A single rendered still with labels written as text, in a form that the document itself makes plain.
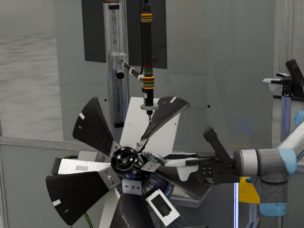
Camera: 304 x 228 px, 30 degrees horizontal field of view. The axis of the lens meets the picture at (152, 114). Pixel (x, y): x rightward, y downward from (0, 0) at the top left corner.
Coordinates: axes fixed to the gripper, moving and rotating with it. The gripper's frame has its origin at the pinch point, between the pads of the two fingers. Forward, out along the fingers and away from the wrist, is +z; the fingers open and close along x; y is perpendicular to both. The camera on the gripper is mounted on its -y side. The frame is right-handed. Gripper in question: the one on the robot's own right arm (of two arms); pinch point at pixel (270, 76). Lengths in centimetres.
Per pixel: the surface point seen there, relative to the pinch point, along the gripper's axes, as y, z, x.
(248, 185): 34, -18, -40
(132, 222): 32, -4, -92
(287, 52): -8.1, 0.1, 13.3
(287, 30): -18.5, 0.0, 13.8
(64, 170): 23, 44, -91
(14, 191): 70, 140, -79
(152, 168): 17, 1, -75
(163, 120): 1, 5, -62
